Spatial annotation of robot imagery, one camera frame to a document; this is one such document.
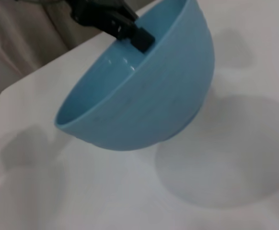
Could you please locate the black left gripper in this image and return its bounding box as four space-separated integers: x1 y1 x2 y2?
66 0 155 54

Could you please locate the blue bowl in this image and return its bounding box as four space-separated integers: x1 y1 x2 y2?
54 0 216 152

